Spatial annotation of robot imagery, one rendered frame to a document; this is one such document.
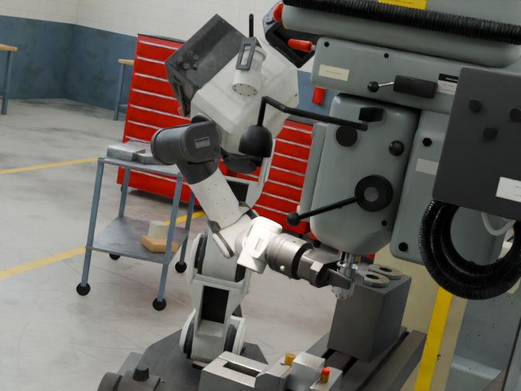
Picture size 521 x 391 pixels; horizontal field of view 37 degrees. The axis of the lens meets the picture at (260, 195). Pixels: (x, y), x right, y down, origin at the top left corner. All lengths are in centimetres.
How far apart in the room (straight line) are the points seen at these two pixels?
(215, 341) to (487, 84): 159
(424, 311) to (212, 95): 179
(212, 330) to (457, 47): 142
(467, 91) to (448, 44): 26
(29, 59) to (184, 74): 1048
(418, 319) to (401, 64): 214
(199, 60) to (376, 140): 68
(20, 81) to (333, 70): 1100
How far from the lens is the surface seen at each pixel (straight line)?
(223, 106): 200
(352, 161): 156
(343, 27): 153
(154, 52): 712
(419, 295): 349
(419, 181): 151
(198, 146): 196
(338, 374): 166
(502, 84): 122
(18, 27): 1222
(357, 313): 202
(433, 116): 151
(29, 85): 1259
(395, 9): 147
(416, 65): 150
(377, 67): 152
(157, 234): 483
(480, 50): 147
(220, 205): 202
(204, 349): 262
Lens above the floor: 173
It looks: 12 degrees down
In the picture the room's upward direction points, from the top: 11 degrees clockwise
